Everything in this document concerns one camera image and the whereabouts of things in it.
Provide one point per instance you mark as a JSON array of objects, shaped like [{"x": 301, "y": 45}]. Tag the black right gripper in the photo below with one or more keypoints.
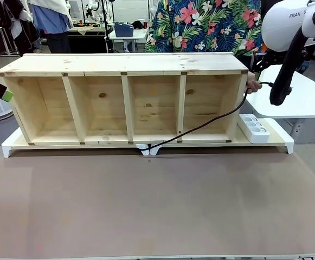
[{"x": 263, "y": 61}]

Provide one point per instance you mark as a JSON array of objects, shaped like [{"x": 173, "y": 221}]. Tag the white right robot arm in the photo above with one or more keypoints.
[{"x": 284, "y": 24}]

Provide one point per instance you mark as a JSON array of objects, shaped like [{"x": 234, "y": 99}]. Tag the person's left hand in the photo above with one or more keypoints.
[{"x": 252, "y": 85}]

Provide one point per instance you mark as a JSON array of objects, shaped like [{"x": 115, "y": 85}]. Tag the wood-top riser with white legs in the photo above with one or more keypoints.
[
  {"x": 19, "y": 144},
  {"x": 254, "y": 145}
]

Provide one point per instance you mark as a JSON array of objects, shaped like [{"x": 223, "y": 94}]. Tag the white side table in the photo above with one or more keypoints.
[{"x": 303, "y": 108}]

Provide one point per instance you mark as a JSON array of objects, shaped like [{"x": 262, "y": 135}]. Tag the white multi-socket power strip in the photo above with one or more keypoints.
[{"x": 256, "y": 130}]

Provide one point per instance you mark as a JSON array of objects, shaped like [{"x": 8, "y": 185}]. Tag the person in floral shirt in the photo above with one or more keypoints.
[{"x": 200, "y": 24}]

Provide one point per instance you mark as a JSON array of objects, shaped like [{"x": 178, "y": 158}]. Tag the person in blue shirt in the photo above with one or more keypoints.
[{"x": 51, "y": 21}]

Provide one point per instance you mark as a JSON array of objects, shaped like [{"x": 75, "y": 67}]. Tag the pine wooden shelf with compartments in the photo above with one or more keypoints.
[{"x": 151, "y": 63}]

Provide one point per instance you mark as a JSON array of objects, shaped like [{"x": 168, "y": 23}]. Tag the small white background table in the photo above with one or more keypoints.
[{"x": 135, "y": 35}]

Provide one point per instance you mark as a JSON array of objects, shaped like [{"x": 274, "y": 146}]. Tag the blue storage box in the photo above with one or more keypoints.
[{"x": 123, "y": 29}]

